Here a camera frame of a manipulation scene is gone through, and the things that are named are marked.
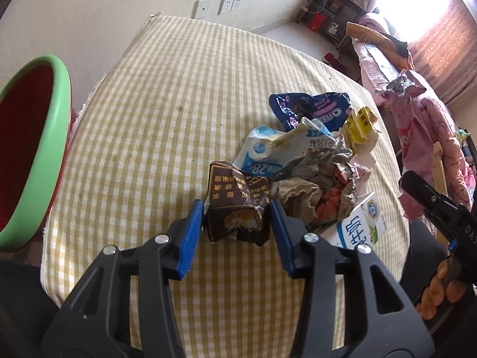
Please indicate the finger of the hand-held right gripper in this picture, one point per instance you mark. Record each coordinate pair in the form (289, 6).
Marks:
(425, 194)

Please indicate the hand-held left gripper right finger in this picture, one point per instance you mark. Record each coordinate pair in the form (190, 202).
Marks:
(284, 238)

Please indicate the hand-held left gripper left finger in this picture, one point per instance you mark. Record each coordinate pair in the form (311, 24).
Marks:
(190, 238)

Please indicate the brown wrapper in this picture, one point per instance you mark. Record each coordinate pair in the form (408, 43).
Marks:
(234, 209)

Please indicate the pink paper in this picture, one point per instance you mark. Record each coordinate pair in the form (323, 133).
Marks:
(360, 166)

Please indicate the pink snack bag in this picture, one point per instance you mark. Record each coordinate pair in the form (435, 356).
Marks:
(404, 126)

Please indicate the white milk carton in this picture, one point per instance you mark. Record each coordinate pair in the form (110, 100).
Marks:
(357, 227)

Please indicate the green basin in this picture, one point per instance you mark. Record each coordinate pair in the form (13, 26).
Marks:
(44, 149)

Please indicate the person's right hand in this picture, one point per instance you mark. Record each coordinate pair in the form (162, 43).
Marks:
(439, 291)

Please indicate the tan crumpled paper wrapper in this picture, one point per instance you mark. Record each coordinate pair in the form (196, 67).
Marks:
(298, 201)

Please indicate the pink patterned jacket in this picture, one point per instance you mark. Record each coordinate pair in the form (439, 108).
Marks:
(443, 126)

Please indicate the silver crumpled wrapper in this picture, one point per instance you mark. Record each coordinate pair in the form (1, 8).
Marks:
(313, 167)

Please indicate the blue white packet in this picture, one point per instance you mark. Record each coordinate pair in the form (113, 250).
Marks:
(264, 149)

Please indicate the yellow wrapper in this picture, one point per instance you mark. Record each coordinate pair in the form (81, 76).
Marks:
(359, 126)

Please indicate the pink quilt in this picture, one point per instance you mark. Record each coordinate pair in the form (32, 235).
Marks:
(367, 78)

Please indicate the blue cookie packet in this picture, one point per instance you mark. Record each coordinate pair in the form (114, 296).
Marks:
(316, 110)

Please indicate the orange patterned curtain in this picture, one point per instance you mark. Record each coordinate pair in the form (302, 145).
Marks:
(443, 52)

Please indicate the red shoe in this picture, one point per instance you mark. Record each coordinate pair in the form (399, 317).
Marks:
(328, 58)

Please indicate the red stool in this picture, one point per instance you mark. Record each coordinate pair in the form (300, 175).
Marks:
(73, 113)

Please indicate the brown cushion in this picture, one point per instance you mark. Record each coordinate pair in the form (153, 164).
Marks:
(369, 31)

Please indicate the red box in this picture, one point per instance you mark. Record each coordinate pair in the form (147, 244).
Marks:
(316, 22)

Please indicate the dark shelf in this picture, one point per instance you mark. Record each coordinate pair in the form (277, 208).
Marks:
(335, 11)

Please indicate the wooden chair frame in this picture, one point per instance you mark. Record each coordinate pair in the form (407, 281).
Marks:
(439, 167)

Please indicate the white wall socket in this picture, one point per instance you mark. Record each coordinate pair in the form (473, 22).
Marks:
(202, 8)
(235, 3)
(225, 5)

